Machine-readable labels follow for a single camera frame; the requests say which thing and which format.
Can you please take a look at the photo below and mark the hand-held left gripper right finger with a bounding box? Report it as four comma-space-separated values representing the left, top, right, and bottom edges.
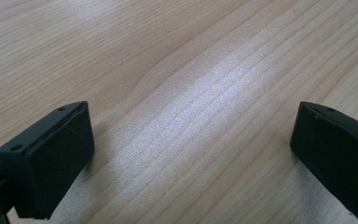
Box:
289, 101, 358, 221

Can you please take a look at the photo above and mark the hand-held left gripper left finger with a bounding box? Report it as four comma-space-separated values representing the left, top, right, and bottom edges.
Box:
0, 100, 95, 220

